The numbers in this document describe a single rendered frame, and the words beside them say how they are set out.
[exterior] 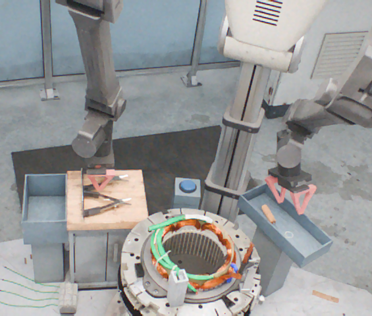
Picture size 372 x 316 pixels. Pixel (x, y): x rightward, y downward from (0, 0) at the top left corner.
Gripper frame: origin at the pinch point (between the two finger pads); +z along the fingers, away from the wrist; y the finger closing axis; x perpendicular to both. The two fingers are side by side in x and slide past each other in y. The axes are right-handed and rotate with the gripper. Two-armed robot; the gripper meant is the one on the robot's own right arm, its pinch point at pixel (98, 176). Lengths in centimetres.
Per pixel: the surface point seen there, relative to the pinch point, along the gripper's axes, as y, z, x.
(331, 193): -92, 107, 145
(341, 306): 26, 30, 70
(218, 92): -195, 108, 102
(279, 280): 19, 25, 51
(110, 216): 11.5, 3.0, 2.4
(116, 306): 20.3, 29.4, 4.3
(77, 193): 2.7, 3.2, -5.4
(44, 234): 11.8, 7.9, -13.8
